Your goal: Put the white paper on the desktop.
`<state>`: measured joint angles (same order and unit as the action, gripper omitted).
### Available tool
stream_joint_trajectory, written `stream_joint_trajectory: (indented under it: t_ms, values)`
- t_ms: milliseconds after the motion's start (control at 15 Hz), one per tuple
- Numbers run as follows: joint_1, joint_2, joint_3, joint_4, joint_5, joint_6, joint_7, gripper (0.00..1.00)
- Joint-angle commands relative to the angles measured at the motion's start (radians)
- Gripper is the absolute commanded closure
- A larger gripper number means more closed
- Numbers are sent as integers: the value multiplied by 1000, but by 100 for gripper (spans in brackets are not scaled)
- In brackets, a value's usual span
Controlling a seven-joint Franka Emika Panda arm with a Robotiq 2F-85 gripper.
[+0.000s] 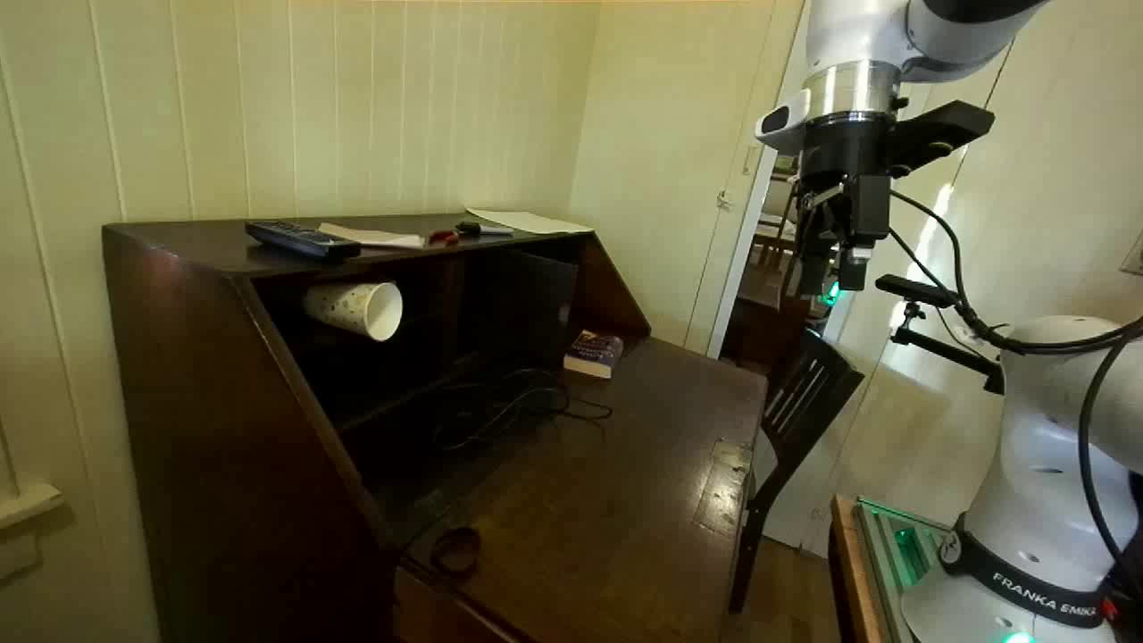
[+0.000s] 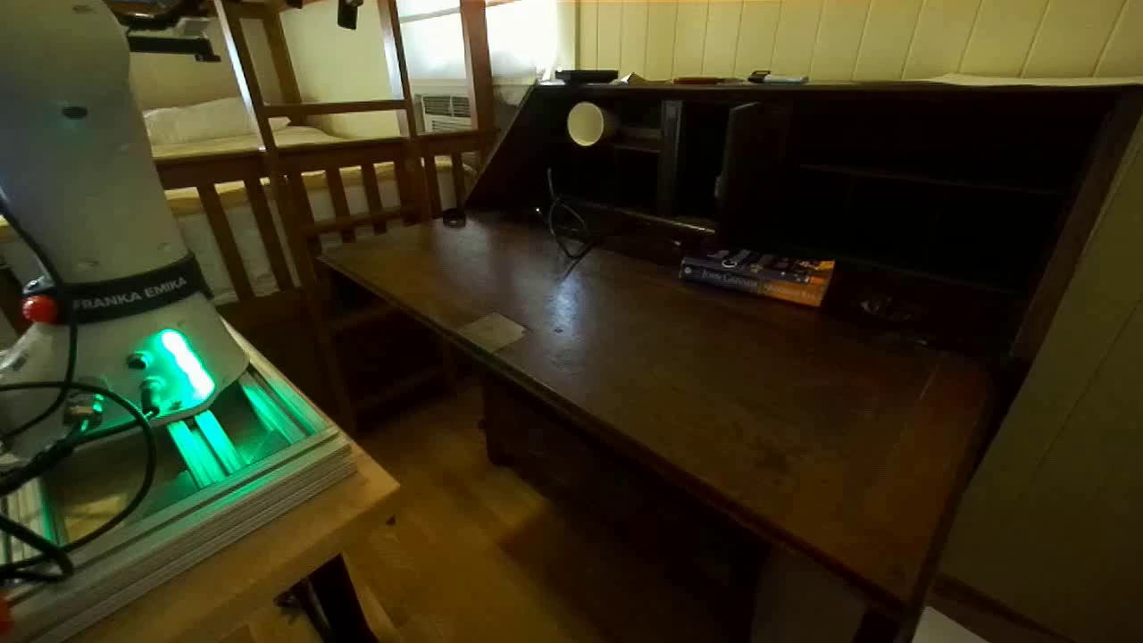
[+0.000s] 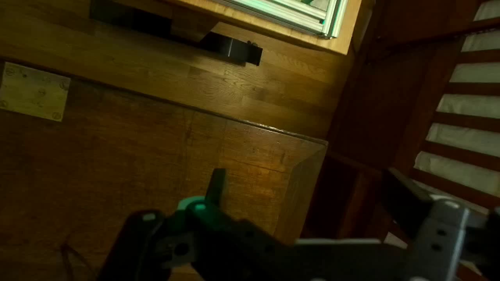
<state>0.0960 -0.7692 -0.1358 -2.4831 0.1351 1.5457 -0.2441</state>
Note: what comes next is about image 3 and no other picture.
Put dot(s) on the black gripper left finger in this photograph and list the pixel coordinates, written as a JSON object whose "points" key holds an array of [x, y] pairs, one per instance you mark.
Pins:
{"points": [[216, 187]]}

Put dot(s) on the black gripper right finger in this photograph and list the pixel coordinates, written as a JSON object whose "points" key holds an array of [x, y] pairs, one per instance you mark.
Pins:
{"points": [[407, 204]]}

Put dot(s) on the wooden slatted chair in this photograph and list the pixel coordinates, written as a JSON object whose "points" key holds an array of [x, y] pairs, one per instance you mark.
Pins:
{"points": [[424, 99]]}

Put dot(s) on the light wooden plate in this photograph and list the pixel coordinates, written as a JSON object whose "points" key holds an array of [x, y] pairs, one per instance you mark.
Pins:
{"points": [[34, 93]]}

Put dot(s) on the black metal bracket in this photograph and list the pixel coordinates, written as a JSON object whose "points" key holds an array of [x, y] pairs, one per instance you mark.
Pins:
{"points": [[176, 24]]}

